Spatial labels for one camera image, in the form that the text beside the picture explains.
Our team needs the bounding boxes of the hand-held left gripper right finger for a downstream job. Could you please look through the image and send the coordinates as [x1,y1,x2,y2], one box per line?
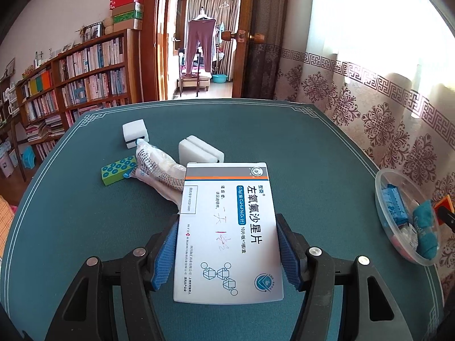
[275,213,415,341]

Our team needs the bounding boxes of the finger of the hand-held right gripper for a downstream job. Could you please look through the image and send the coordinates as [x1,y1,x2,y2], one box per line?
[437,206,455,235]

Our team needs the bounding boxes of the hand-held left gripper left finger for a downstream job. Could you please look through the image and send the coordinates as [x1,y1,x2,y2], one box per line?
[44,213,180,341]

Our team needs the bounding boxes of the orange and yellow toy block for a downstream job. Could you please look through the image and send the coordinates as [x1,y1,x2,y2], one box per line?
[434,195,455,226]

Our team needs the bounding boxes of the blue towel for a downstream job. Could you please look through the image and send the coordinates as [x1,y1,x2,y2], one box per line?
[411,199,442,260]

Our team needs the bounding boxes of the red and white packet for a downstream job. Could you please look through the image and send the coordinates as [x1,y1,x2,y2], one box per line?
[386,232,421,257]

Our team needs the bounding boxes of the small blue packet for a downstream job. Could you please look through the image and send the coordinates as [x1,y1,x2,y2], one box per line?
[381,184,410,225]

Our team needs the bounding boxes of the clear plastic container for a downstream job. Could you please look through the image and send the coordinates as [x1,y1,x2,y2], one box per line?
[375,168,444,267]

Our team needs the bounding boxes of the white medicine box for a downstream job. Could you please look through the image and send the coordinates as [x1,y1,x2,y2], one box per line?
[173,162,285,305]

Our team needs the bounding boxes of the plastic bag of gauze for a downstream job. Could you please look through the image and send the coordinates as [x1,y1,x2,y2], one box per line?
[124,138,190,214]

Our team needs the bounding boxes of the green block with blue dots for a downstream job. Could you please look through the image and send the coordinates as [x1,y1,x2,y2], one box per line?
[100,156,138,187]

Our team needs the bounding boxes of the teal table mat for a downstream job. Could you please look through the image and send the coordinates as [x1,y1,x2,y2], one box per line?
[0,98,446,341]

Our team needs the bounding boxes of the white patterned curtain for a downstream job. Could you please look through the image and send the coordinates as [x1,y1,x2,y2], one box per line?
[274,0,455,292]

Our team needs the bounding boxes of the orange woven mat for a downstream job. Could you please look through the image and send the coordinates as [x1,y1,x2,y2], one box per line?
[0,195,17,253]

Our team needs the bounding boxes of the blue plastic stool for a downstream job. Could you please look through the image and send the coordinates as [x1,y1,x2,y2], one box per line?
[22,145,38,170]

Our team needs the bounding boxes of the wooden chair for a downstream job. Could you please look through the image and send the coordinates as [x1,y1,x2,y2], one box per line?
[177,47,202,97]

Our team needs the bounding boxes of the white storage bin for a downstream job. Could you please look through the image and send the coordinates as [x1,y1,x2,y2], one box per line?
[0,141,21,179]

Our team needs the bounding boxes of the wooden bookshelf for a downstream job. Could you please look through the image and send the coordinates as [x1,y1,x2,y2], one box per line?
[15,28,143,162]

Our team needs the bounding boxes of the rows of books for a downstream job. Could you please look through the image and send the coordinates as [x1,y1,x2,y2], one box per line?
[20,37,129,160]

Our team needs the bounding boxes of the brown side shelf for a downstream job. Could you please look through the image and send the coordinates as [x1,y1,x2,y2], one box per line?
[0,77,28,182]

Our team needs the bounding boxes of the wooden door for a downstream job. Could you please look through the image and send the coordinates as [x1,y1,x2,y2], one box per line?
[231,0,257,99]

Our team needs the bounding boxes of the dark brown curtain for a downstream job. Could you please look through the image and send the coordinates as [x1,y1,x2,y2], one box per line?
[243,0,291,101]

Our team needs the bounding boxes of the hanging pink pants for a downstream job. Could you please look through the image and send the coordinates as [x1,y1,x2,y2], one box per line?
[185,16,217,79]

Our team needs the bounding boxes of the white appliance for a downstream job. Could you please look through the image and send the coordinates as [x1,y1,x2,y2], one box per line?
[3,88,19,117]

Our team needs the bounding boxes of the wooden door knob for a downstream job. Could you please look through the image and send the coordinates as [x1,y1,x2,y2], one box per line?
[222,29,267,45]

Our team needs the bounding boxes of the brown cardboard box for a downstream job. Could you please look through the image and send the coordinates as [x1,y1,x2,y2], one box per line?
[113,19,143,31]

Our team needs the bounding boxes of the green patterned box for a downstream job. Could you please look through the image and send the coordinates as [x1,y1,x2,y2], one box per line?
[113,11,144,25]

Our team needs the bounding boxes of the red box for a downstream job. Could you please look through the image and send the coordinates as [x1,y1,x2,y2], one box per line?
[108,0,143,10]

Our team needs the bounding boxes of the wooden door frame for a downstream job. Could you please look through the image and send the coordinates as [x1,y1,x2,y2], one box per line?
[141,0,172,101]

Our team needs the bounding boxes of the picture frame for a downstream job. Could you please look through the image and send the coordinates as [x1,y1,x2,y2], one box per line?
[83,22,104,42]

